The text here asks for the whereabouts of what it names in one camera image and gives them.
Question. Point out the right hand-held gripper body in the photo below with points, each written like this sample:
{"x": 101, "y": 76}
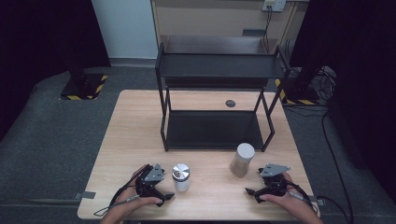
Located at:
{"x": 274, "y": 183}

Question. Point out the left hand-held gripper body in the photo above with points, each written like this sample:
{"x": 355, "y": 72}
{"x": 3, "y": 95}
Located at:
{"x": 148, "y": 182}

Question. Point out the white-lidded glass jar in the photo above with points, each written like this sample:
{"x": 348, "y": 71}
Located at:
{"x": 243, "y": 158}

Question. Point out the person's right hand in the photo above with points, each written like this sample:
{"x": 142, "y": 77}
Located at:
{"x": 289, "y": 200}

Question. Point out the person's left hand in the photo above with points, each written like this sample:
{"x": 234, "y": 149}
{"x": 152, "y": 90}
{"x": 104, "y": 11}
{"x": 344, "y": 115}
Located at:
{"x": 130, "y": 202}

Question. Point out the silver-lidded white jar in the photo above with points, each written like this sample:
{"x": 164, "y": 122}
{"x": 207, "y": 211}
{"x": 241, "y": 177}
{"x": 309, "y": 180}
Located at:
{"x": 181, "y": 179}

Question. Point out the dark round table grommet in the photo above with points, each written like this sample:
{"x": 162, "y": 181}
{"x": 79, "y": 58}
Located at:
{"x": 230, "y": 103}

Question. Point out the black stand with striped base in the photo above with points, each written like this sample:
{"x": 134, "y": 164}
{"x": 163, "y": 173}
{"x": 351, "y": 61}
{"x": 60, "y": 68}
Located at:
{"x": 300, "y": 93}
{"x": 82, "y": 87}

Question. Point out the black metal two-tier rack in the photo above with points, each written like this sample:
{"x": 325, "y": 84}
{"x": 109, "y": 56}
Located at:
{"x": 218, "y": 67}

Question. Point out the black curtain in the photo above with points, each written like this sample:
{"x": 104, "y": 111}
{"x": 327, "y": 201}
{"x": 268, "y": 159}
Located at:
{"x": 364, "y": 77}
{"x": 37, "y": 46}

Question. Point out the beige wooden cabinet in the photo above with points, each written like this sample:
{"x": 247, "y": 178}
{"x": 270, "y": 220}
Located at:
{"x": 211, "y": 21}

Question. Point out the grey table edge bracket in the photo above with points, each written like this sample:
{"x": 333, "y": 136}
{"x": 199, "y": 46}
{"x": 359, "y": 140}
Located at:
{"x": 320, "y": 201}
{"x": 85, "y": 195}

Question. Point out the white wall power socket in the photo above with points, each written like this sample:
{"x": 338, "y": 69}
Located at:
{"x": 274, "y": 4}

